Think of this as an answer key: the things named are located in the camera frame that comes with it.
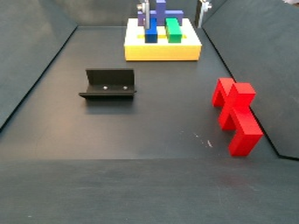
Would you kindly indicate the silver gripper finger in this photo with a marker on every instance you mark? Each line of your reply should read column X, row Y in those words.
column 205, row 7
column 145, row 10

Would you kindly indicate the red cross block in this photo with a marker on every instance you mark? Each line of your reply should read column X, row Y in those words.
column 234, row 97

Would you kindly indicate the yellow board base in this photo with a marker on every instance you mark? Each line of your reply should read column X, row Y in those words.
column 141, row 51

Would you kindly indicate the purple cross block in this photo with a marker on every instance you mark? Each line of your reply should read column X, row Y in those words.
column 161, row 13

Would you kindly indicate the blue bar block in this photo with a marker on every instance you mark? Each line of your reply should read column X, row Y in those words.
column 151, row 32

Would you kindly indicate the green bar block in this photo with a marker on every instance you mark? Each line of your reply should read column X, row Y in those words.
column 173, row 30

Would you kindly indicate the black angle bracket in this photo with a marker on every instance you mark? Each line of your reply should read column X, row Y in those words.
column 110, row 83

